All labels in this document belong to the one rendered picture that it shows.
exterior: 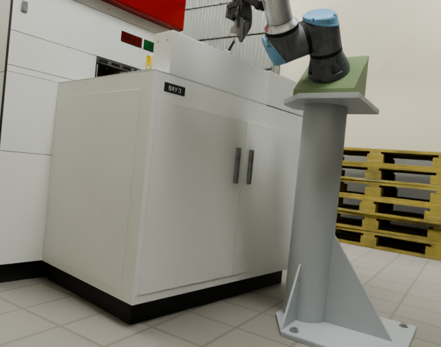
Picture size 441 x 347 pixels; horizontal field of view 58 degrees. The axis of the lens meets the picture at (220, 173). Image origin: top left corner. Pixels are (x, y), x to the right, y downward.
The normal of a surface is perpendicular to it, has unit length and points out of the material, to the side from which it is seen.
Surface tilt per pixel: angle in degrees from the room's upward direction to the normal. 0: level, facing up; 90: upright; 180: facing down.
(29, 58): 90
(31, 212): 90
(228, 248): 90
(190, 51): 90
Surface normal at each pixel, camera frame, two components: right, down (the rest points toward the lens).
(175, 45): 0.74, 0.08
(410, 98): -0.54, -0.04
